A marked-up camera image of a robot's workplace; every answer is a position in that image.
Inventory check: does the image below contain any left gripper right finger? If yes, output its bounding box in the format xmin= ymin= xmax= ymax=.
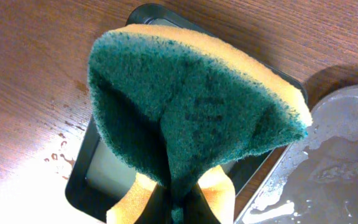
xmin=183 ymin=184 xmax=220 ymax=224

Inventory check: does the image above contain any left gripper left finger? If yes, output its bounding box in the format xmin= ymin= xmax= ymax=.
xmin=135 ymin=185 xmax=172 ymax=224

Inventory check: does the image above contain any green and yellow sponge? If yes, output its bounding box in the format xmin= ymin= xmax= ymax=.
xmin=87 ymin=24 xmax=313 ymax=224

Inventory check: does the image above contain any small black water tray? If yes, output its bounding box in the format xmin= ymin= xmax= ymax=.
xmin=65 ymin=2 xmax=309 ymax=223

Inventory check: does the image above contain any large brown serving tray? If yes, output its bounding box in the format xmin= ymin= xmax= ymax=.
xmin=233 ymin=84 xmax=358 ymax=224

